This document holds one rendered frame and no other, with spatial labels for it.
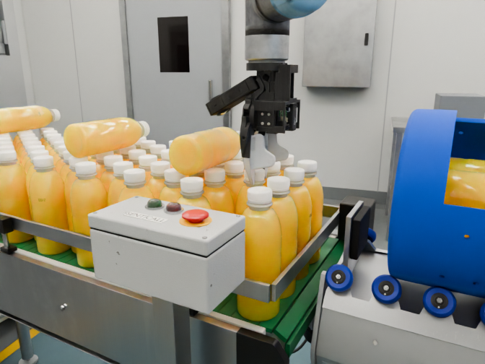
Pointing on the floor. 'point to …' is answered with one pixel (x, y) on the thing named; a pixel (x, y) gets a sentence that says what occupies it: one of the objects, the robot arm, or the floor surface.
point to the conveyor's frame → (115, 317)
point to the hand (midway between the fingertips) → (255, 174)
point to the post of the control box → (171, 332)
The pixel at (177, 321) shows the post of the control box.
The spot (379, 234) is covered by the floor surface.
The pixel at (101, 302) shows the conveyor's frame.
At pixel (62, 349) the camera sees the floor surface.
